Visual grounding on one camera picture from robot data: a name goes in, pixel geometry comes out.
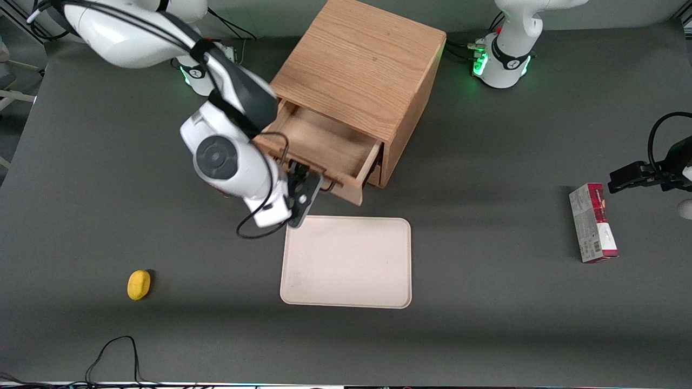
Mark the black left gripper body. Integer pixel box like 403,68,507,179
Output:
608,136,692,194

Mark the wooden drawer with handle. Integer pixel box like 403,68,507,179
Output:
253,100,383,206

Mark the wooden drawer cabinet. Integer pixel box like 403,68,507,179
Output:
269,0,447,189

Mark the red and white carton box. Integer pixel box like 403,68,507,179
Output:
569,183,619,264

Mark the white rectangular plastic tray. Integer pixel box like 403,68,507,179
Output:
280,216,412,310

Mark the yellow lemon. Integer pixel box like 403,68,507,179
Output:
127,270,152,301

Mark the black curved cable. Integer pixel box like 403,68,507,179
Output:
648,112,692,175

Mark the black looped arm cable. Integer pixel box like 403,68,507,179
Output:
236,132,290,240

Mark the black base cable bundle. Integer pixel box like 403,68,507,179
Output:
443,11,506,63
207,8,258,61

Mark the black floor cable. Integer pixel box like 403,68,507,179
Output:
0,335,163,389

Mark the white metal frame stand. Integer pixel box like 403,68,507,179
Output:
0,37,48,169

